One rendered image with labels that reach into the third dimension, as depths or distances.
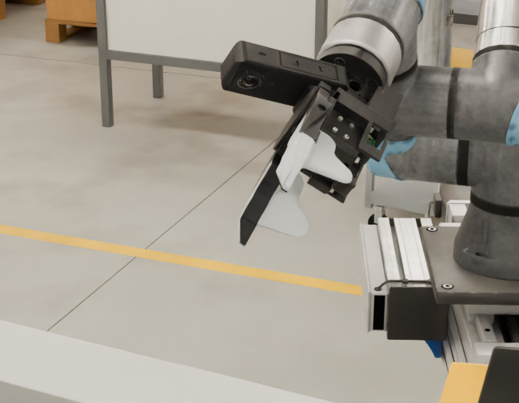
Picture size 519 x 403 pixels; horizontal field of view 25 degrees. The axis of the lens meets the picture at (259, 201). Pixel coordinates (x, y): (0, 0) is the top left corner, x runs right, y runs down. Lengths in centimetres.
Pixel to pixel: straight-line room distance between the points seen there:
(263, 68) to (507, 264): 65
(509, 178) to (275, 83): 58
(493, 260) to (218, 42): 405
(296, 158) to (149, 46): 478
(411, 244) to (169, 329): 212
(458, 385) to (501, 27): 81
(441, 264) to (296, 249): 289
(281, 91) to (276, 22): 434
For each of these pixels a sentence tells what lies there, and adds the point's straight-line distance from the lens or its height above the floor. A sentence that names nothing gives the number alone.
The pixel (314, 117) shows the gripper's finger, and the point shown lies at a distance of 98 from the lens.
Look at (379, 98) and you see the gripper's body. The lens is 109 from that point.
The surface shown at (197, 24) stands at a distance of 556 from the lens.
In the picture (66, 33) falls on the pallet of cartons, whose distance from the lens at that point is 775.
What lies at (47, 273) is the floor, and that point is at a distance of 436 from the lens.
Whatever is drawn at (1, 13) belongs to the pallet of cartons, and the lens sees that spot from 838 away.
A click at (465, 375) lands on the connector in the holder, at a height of 160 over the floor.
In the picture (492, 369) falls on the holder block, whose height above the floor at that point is 161.
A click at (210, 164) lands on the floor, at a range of 538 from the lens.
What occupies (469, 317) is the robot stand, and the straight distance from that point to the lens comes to 160.
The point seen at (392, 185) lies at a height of 17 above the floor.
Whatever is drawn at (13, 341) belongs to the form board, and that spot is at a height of 168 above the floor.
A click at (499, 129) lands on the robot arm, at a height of 147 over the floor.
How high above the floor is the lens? 184
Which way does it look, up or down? 22 degrees down
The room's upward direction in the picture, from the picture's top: straight up
